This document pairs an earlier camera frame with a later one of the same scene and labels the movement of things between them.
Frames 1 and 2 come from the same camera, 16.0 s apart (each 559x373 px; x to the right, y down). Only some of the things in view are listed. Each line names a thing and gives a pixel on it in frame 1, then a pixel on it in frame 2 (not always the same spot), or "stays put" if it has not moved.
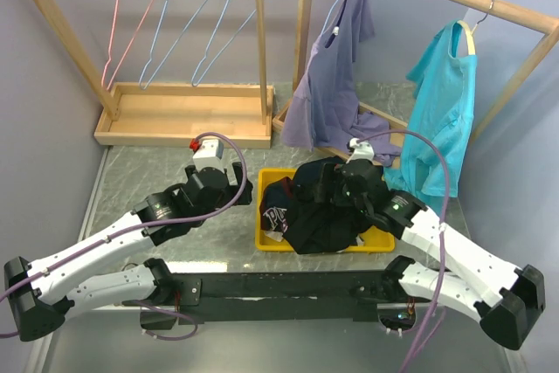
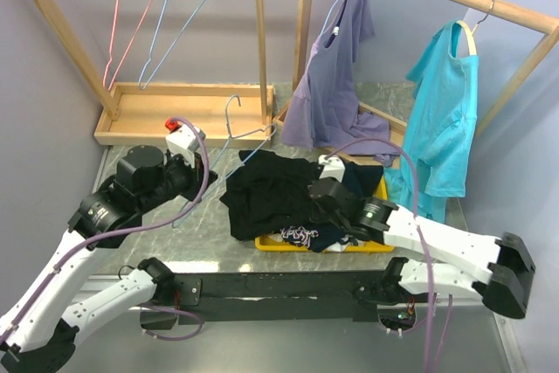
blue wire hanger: x=196 y=80 → x=179 y=221
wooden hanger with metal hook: x=470 y=34 stays put
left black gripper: x=231 y=189 → x=196 y=176
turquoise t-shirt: x=444 y=104 stays put
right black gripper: x=337 y=179 → x=313 y=203
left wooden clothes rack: x=166 y=114 stays put
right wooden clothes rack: x=506 y=100 stays put
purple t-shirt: x=323 y=106 stays put
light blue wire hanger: x=163 y=18 stays put
